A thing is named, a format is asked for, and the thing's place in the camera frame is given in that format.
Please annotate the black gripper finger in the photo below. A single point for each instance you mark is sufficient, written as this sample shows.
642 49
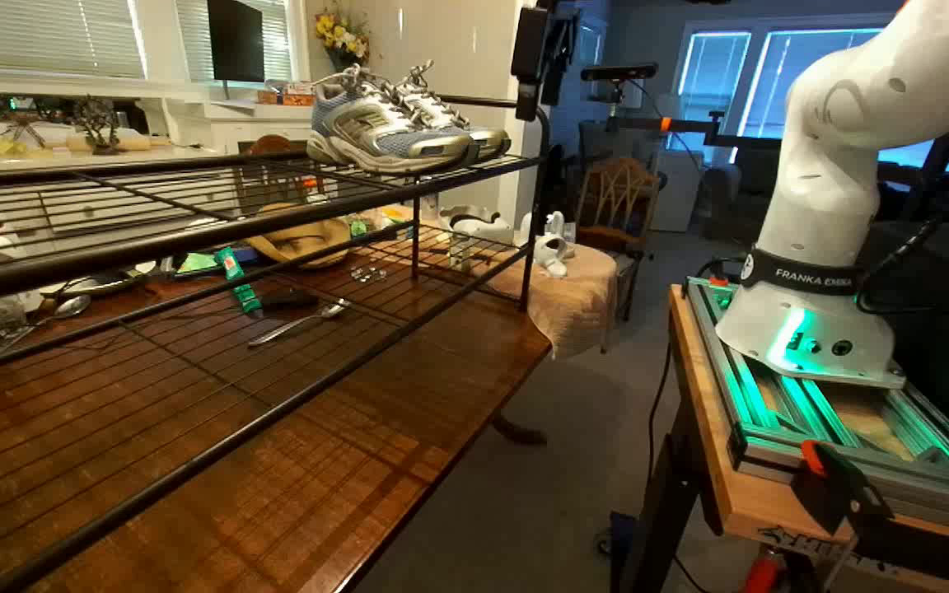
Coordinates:
530 98

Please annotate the small potted plant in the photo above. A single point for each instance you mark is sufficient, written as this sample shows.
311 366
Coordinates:
98 126

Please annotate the wide bright window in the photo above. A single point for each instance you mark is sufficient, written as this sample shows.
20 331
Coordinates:
792 87

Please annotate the black metal shoe rack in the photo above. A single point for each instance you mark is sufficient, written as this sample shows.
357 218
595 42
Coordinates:
530 241

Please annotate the black orange clamp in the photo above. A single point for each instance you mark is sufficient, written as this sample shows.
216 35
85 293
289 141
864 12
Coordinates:
838 489

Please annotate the small black object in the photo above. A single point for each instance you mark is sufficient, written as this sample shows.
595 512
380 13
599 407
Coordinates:
293 297

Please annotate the black stereo camera bar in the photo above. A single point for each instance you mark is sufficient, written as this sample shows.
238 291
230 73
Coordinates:
619 71

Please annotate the silver metal spoon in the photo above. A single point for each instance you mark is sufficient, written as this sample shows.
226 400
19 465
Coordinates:
330 311

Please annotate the white figurine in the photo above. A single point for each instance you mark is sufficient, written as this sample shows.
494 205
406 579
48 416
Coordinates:
551 247

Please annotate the black monitor screen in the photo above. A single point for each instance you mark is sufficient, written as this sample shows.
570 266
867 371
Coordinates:
237 38

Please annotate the green tube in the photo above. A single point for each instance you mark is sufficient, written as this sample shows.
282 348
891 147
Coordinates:
237 281

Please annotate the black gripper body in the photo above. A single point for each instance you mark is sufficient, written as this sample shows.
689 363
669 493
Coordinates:
541 38

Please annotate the narrow bright window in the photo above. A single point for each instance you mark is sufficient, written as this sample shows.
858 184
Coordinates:
714 71

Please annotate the aluminium base frame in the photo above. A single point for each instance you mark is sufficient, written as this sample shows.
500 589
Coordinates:
784 413

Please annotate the yellow flower bouquet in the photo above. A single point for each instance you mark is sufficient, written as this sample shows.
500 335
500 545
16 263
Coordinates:
340 38

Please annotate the grey blue sneaker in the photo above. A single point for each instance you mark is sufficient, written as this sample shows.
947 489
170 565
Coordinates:
388 126
471 132

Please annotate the wooden bowl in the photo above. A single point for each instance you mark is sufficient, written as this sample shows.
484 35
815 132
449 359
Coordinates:
299 245

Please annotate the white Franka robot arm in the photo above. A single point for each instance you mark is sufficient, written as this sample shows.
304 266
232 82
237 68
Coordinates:
882 98

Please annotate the carved wooden chair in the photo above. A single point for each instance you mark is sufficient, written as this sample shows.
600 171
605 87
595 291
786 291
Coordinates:
608 237

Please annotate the wooden workbench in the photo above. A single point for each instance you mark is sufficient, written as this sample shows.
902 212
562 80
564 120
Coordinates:
740 495

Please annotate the beige cloth covered table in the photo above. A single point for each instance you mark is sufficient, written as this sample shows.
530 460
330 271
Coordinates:
579 297

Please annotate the white window blinds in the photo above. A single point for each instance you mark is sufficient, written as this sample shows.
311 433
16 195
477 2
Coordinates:
48 35

